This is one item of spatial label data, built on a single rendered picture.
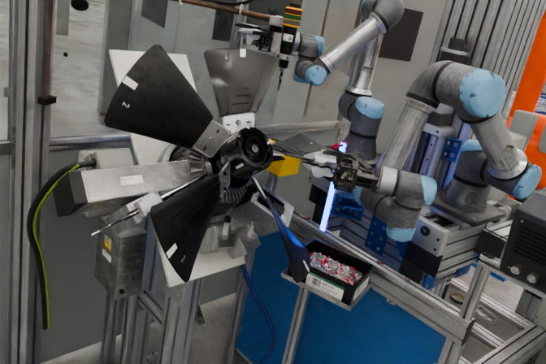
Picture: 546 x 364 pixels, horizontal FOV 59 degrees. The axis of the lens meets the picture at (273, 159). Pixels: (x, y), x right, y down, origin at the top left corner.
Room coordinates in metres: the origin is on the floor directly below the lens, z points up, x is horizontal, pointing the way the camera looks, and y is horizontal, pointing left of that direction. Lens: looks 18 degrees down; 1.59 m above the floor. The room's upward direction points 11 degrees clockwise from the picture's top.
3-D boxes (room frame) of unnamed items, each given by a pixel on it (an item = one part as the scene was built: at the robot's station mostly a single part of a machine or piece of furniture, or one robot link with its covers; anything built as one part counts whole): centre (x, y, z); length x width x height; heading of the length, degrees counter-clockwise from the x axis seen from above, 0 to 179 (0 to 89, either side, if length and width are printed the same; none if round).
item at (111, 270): (1.35, 0.42, 0.73); 0.15 x 0.09 x 0.22; 47
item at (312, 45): (2.03, -0.05, 1.43); 0.11 x 0.08 x 0.09; 107
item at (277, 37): (1.29, 0.03, 1.50); 0.09 x 0.07 x 0.10; 82
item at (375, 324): (1.48, -0.30, 0.45); 0.82 x 0.02 x 0.66; 47
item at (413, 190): (1.26, -0.39, 1.17); 0.11 x 0.08 x 0.09; 84
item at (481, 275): (1.18, -0.61, 0.96); 0.03 x 0.03 x 0.20; 47
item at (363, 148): (1.98, -0.35, 1.09); 0.15 x 0.15 x 0.10
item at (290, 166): (1.75, -0.01, 1.02); 0.16 x 0.10 x 0.11; 47
